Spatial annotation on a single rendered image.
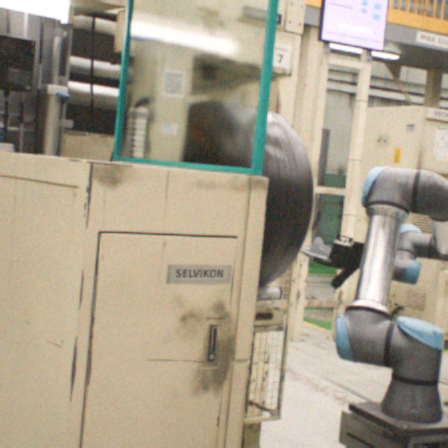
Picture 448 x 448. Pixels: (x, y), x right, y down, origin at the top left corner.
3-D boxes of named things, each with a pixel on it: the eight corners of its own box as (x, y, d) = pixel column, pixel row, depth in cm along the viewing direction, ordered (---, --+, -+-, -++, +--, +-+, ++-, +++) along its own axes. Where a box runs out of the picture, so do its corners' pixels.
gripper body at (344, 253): (335, 233, 266) (373, 242, 264) (329, 257, 270) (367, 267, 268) (331, 242, 260) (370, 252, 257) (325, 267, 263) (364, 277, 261)
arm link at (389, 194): (387, 362, 208) (422, 161, 227) (326, 352, 213) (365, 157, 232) (392, 374, 219) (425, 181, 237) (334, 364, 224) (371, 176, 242)
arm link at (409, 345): (437, 383, 206) (443, 327, 205) (381, 373, 211) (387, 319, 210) (442, 374, 217) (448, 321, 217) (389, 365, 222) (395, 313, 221)
